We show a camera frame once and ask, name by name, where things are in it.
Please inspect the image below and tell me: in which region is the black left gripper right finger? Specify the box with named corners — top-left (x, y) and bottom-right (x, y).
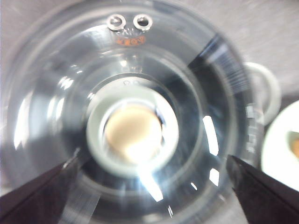
top-left (227, 155), bottom-right (299, 224)

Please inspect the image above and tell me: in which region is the brown potato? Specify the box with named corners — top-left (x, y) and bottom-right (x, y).
top-left (288, 131), bottom-right (299, 159)

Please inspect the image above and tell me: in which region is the glass steamer lid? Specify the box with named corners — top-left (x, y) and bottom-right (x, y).
top-left (6, 0), bottom-right (262, 224)

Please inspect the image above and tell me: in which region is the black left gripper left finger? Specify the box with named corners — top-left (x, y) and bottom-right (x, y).
top-left (0, 153), bottom-right (80, 224)

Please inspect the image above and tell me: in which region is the green plate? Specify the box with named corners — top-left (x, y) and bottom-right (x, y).
top-left (262, 100), bottom-right (299, 191)

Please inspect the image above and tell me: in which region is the green electric steamer pot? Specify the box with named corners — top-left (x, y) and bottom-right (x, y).
top-left (4, 0), bottom-right (281, 224)

